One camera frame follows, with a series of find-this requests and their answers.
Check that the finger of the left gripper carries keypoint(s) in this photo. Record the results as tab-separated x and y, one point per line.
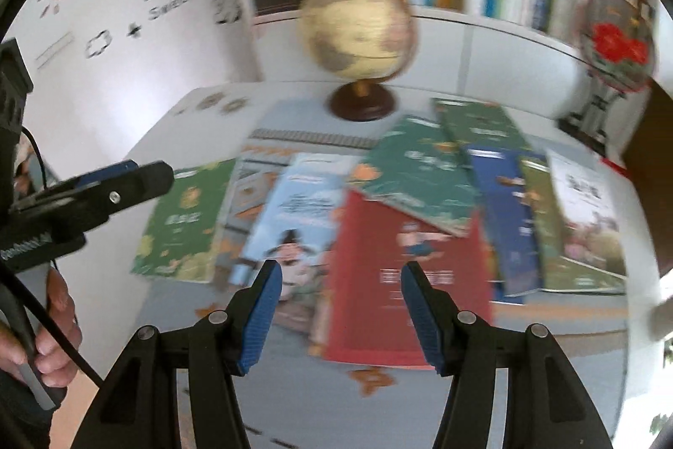
107	172
63	206

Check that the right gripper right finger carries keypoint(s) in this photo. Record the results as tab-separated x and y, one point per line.
459	345

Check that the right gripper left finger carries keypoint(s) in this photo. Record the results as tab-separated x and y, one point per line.
227	344

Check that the light blue poet book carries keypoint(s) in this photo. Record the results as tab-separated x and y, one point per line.
297	228

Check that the dark blue book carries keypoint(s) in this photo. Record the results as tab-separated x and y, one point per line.
510	223

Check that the large green book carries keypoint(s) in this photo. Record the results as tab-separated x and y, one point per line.
416	170

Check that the person's left hand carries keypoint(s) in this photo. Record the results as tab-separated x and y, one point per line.
57	369

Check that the patterned blue orange mat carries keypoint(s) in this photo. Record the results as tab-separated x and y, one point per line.
292	399

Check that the small green book left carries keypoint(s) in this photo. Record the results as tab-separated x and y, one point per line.
179	242

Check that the white illustrated picture book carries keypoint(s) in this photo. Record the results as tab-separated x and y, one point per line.
590	234

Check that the green insect book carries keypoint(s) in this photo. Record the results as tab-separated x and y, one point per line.
478	125

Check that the white bookshelf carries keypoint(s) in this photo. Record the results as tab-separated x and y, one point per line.
460	52

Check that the beige globe on wooden stand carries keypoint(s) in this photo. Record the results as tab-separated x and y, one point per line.
364	42

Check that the red flower round fan ornament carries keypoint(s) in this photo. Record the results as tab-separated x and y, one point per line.
618	48

